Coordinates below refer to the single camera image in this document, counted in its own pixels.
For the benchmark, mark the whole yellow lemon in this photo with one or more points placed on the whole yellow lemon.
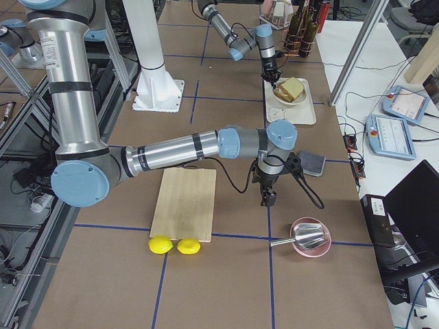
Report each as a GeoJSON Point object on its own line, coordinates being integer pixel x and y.
{"type": "Point", "coordinates": [160, 244]}

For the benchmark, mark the grey folded cloth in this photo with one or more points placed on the grey folded cloth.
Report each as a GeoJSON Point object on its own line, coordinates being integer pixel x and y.
{"type": "Point", "coordinates": [312, 164]}

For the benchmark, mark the bread slice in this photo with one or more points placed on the bread slice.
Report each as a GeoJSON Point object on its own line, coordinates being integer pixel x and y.
{"type": "Point", "coordinates": [288, 98]}
{"type": "Point", "coordinates": [292, 86]}

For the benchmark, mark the blue teach pendant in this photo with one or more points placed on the blue teach pendant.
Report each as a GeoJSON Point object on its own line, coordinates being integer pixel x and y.
{"type": "Point", "coordinates": [390, 137]}
{"type": "Point", "coordinates": [406, 104]}

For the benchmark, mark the yellow lemon half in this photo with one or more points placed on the yellow lemon half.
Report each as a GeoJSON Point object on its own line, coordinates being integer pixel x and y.
{"type": "Point", "coordinates": [188, 246]}

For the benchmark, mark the wooden cutting board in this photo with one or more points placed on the wooden cutting board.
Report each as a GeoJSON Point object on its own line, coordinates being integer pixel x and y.
{"type": "Point", "coordinates": [184, 208]}

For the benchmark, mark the aluminium frame post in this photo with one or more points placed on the aluminium frame post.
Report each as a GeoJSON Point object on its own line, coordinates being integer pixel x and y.
{"type": "Point", "coordinates": [372, 18]}

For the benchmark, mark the white round plate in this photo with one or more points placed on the white round plate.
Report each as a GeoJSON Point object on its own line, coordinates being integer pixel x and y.
{"type": "Point", "coordinates": [282, 80]}

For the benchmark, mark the bread slice under egg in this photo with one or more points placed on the bread slice under egg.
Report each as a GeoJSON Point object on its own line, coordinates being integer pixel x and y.
{"type": "Point", "coordinates": [288, 98]}

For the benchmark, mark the metal scoop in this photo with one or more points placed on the metal scoop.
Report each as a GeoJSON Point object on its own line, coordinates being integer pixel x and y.
{"type": "Point", "coordinates": [307, 236]}

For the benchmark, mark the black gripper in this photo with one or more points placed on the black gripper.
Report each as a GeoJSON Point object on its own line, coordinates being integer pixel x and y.
{"type": "Point", "coordinates": [269, 65]}
{"type": "Point", "coordinates": [265, 181]}

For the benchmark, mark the copper wire bottle rack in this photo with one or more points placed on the copper wire bottle rack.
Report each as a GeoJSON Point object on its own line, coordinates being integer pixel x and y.
{"type": "Point", "coordinates": [299, 43]}

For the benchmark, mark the far blue teach pendant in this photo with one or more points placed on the far blue teach pendant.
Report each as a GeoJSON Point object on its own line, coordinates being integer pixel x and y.
{"type": "Point", "coordinates": [406, 104]}

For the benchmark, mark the white bear tray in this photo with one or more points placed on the white bear tray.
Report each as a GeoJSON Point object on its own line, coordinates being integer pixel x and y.
{"type": "Point", "coordinates": [300, 114]}

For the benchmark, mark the black laptop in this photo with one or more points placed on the black laptop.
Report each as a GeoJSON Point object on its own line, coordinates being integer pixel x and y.
{"type": "Point", "coordinates": [413, 207]}

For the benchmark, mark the near blue teach pendant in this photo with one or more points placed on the near blue teach pendant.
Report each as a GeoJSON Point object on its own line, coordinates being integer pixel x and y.
{"type": "Point", "coordinates": [390, 137]}

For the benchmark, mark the dark green wine bottle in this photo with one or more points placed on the dark green wine bottle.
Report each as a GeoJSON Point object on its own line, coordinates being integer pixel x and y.
{"type": "Point", "coordinates": [295, 24]}

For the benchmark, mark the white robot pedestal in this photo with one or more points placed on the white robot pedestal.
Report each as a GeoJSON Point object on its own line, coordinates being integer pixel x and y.
{"type": "Point", "coordinates": [157, 91]}

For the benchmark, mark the pink bowl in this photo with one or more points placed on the pink bowl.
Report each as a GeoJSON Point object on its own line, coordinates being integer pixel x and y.
{"type": "Point", "coordinates": [312, 253]}

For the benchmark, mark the black computer box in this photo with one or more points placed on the black computer box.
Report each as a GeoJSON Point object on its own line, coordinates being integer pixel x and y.
{"type": "Point", "coordinates": [386, 238]}

